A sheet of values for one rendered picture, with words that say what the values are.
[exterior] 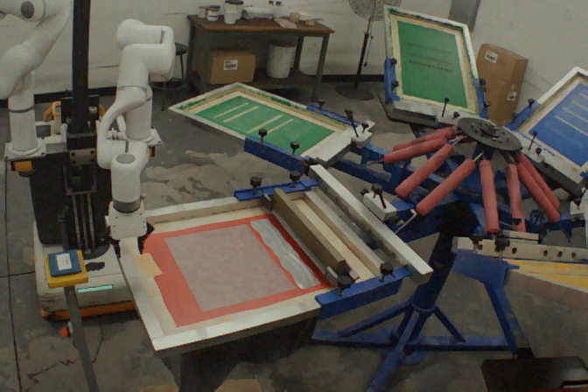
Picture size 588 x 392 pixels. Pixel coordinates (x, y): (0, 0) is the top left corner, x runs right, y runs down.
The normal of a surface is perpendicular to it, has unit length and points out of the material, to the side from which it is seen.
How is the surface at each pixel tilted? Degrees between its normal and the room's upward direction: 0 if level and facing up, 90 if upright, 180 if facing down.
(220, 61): 87
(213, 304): 0
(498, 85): 87
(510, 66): 89
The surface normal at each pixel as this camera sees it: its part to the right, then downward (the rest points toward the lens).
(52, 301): 0.45, 0.50
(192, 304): 0.16, -0.86
